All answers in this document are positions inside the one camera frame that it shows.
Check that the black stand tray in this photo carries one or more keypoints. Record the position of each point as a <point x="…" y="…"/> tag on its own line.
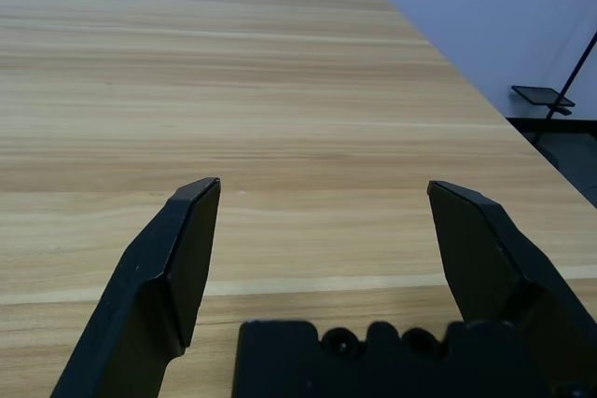
<point x="541" y="95"/>

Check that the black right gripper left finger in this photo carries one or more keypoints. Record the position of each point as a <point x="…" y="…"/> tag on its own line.
<point x="149" y="277"/>

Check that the black stand pole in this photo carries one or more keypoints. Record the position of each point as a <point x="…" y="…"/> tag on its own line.
<point x="571" y="76"/>

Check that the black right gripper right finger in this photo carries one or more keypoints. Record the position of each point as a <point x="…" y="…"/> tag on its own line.
<point x="485" y="249"/>

